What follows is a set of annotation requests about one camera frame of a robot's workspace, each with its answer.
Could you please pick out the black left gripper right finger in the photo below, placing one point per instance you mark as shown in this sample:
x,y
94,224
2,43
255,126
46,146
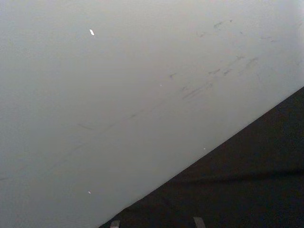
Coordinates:
x,y
199,222

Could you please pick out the black table cloth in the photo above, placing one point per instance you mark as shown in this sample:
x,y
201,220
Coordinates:
x,y
242,180

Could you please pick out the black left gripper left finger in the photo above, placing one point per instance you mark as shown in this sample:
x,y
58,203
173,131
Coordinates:
x,y
116,224

